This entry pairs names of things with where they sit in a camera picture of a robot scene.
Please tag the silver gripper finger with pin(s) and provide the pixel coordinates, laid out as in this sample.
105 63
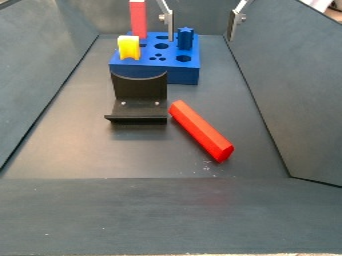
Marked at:
237 18
166 17

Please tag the red hexagon bar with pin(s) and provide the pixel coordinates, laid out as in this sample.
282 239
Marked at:
206 135

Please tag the red rectangular block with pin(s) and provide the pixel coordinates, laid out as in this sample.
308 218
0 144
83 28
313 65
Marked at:
138 18

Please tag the dark blue star peg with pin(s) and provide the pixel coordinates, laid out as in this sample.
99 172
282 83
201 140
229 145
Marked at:
185 38

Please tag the yellow arch-notched block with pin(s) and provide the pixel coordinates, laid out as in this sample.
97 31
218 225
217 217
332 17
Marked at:
129 46

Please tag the blue shape sorter block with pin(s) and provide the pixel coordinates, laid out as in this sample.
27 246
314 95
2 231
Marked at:
161 56

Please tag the black curved stand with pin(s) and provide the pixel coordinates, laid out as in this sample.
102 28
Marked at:
141 100

